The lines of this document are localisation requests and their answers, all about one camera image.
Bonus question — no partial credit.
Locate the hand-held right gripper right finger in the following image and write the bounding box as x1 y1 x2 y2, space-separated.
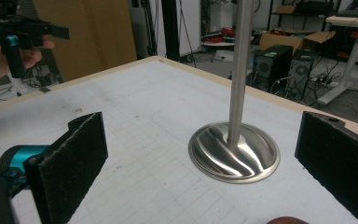
294 110 358 224

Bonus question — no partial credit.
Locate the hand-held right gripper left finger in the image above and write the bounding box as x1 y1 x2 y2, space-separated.
23 111 109 224

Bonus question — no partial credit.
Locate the brown wooden spatula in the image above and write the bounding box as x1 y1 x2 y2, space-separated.
266 216 310 224

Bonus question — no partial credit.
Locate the tall brown cardboard panel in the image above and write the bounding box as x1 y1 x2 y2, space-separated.
32 0 138 84

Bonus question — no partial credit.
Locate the white power strip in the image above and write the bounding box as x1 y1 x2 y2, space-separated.
310 77 340 89

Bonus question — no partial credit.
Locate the black computer tower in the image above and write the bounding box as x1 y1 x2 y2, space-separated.
287 49 315 101
251 44 295 91

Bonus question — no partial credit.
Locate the white grid mat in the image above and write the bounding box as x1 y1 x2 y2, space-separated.
0 59 358 224

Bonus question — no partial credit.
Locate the black tripod stand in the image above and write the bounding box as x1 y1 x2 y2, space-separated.
160 0 182 63

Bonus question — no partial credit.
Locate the white desk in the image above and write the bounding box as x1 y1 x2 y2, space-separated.
316 14 358 106

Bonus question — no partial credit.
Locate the open cardboard box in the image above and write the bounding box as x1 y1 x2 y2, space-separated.
256 29 337 52

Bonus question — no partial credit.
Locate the steel stand with round base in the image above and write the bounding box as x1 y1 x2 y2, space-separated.
187 0 282 185

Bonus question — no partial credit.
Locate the black metal shelf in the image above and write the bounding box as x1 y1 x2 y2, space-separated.
268 0 344 32

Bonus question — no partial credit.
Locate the round white table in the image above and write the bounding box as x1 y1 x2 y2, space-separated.
200 26 256 49

